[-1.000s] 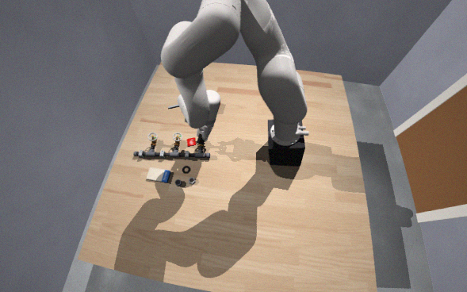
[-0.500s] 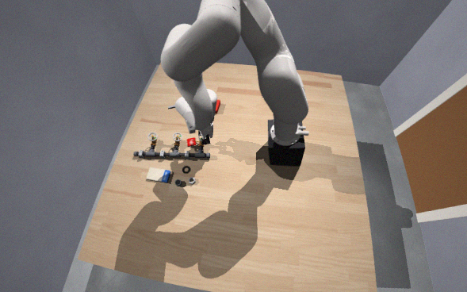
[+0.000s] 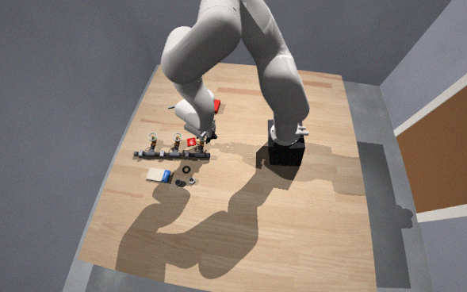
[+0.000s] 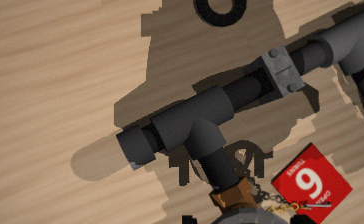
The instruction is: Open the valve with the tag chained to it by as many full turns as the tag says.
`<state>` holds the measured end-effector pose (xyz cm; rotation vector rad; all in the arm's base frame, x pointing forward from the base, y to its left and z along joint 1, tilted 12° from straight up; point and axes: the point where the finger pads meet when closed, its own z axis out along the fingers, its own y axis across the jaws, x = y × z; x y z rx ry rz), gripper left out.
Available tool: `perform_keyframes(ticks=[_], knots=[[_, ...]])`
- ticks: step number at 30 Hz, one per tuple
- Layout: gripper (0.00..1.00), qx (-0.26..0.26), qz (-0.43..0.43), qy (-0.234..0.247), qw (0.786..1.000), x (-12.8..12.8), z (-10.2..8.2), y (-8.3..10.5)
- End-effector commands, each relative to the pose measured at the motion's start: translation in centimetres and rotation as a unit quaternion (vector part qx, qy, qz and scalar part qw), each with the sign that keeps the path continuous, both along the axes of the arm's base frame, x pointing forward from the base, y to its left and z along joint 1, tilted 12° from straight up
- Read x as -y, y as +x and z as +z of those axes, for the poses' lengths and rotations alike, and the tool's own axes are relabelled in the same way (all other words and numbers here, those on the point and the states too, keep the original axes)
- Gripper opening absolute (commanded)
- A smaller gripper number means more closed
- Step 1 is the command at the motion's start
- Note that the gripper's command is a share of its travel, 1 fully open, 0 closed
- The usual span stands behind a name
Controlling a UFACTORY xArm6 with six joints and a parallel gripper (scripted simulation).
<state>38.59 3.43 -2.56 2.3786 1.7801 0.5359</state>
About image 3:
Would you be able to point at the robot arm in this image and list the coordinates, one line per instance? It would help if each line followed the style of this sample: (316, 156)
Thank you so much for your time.
(220, 25)

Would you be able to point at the red flat block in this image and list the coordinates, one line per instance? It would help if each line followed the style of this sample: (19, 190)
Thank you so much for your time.
(217, 105)

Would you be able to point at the grey pipe manifold with three valves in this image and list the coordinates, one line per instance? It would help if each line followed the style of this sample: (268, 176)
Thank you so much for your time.
(175, 153)

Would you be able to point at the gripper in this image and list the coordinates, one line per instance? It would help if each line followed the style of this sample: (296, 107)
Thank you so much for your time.
(210, 134)

